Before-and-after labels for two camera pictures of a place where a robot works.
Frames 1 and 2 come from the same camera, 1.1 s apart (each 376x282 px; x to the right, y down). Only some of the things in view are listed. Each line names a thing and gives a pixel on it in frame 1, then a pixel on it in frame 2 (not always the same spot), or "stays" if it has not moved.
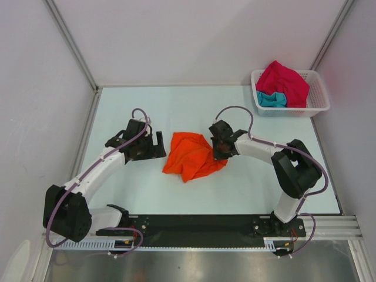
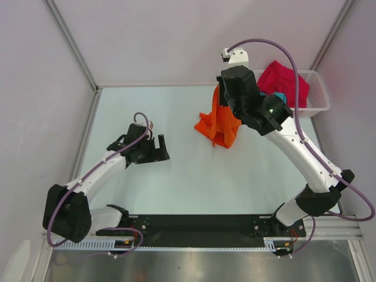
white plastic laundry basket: [318, 99] stays
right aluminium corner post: [332, 34] stays
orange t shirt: [191, 156] → [221, 124]
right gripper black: [218, 155] → [222, 101]
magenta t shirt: [277, 77] stays
